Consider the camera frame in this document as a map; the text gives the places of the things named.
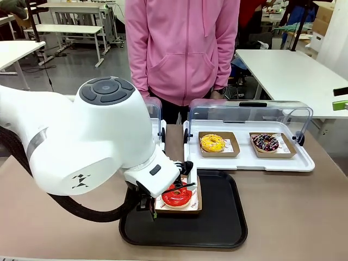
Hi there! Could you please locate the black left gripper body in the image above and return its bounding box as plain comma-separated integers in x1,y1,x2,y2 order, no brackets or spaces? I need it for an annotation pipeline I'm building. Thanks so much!
135,180,153,212

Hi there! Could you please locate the red glazed donut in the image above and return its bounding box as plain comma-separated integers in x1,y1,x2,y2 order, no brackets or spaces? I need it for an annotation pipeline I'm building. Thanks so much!
161,181,194,210

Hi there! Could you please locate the white printed paper liner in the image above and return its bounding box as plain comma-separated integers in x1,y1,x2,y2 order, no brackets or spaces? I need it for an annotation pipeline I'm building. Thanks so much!
155,176,200,212
201,138,234,153
252,133,290,154

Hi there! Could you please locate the brown cardboard donut tray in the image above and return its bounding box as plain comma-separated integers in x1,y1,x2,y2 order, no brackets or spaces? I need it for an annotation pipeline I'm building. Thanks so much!
198,131,240,158
153,173,203,218
248,132,297,159

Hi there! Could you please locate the person's right forearm pink sleeve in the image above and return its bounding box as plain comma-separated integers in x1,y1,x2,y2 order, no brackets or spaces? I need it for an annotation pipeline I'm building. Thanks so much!
125,32,151,98

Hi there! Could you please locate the person's left forearm pink sleeve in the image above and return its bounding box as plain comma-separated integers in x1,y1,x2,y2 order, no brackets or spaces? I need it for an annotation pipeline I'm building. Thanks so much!
212,32,241,91

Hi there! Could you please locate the black plastic serving tray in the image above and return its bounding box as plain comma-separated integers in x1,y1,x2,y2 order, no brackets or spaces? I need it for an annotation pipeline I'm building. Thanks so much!
118,169,248,250

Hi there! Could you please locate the yellow glazed donut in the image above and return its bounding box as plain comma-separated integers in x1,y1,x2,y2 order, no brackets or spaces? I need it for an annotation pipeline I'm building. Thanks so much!
200,133,226,153

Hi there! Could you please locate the dark donut with white drizzle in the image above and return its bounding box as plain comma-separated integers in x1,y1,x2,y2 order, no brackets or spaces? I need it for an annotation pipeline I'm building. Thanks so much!
252,133,279,152

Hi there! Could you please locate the person's left hand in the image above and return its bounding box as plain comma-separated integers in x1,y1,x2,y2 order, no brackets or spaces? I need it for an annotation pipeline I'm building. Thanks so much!
209,89,227,100

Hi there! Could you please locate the large white work table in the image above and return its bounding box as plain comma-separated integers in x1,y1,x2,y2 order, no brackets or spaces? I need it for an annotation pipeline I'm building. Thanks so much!
235,48,348,120

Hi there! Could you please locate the black vertical pole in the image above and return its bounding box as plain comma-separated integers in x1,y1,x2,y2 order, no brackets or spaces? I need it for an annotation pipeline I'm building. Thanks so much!
24,0,42,43
290,0,308,52

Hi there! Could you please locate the background person in blue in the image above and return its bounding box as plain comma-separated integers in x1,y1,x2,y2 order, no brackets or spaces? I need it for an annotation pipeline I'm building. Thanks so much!
287,0,316,27

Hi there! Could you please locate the background person in red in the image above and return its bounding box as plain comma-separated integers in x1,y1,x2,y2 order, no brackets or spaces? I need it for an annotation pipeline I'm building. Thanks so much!
238,0,272,29

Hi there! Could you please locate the person in pink hoodie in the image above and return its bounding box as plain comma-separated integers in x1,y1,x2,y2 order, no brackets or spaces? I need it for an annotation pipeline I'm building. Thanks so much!
125,0,241,125

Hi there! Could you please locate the low white bench table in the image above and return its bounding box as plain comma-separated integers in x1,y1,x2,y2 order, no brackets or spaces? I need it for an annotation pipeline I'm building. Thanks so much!
23,23,105,68

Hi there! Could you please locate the white table with grey leg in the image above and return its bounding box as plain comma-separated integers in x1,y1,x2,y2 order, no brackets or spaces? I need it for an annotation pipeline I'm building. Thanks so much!
0,40,46,92

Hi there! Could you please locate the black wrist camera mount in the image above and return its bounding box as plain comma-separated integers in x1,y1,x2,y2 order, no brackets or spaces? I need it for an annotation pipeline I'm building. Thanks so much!
174,160,194,176

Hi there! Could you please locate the white desk with metal frame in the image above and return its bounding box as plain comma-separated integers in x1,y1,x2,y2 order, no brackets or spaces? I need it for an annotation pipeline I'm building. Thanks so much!
36,2,122,48

